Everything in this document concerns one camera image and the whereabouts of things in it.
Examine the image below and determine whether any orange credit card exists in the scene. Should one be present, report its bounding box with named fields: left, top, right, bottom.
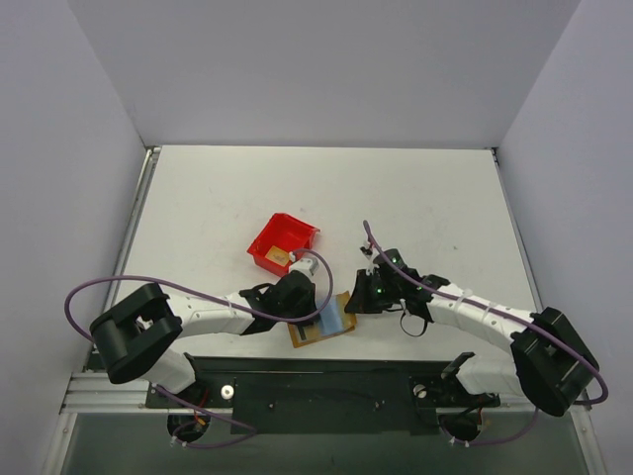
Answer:
left=334, top=291, right=351, bottom=317
left=293, top=325, right=321, bottom=347
left=265, top=246, right=290, bottom=266

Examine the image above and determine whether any red plastic bin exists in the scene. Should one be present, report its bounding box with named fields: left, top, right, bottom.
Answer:
left=246, top=213, right=320, bottom=277

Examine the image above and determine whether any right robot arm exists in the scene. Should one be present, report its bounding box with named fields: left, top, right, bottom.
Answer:
left=345, top=244, right=599, bottom=417

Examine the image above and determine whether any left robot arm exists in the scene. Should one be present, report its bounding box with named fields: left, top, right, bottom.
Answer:
left=90, top=271, right=317, bottom=408

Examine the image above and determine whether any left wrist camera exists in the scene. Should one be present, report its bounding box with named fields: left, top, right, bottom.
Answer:
left=288, top=252, right=319, bottom=279

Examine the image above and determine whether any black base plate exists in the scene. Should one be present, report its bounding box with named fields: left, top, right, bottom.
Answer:
left=143, top=354, right=502, bottom=436

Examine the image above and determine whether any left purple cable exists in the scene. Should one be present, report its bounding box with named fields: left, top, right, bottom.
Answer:
left=63, top=249, right=332, bottom=449

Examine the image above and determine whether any aluminium frame rail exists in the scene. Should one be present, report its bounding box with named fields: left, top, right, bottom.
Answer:
left=59, top=370, right=154, bottom=415

